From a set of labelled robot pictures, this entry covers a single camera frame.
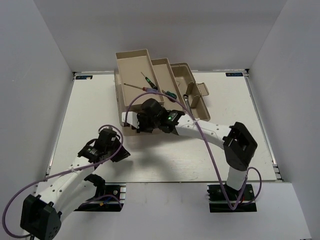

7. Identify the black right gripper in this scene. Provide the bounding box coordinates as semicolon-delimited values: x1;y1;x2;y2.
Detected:
132;113;160;133

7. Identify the red blue handled screwdriver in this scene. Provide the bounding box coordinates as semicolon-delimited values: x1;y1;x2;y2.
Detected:
124;83;158;93

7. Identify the large silver ratchet wrench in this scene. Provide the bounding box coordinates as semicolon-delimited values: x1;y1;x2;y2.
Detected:
183;94;191;111

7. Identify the stubby green screwdriver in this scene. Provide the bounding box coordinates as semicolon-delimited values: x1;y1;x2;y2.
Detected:
161;90;178;103

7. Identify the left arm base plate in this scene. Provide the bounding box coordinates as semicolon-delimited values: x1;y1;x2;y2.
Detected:
75;183;127;212

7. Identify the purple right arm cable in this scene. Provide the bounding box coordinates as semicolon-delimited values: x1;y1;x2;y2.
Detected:
124;91;263;210

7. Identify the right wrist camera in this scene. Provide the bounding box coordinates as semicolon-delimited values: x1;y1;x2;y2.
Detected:
120;111;139;129

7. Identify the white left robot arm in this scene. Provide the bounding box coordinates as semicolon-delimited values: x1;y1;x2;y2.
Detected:
20;126;130;240

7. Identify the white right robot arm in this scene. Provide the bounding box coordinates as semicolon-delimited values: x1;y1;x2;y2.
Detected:
137;98;258;200

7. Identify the beige toolbox with clear lid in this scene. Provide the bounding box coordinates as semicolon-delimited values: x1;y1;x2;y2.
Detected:
114;49;211;136

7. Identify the thin black precision screwdriver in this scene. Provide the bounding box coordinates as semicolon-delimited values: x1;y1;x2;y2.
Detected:
141;72;158;90

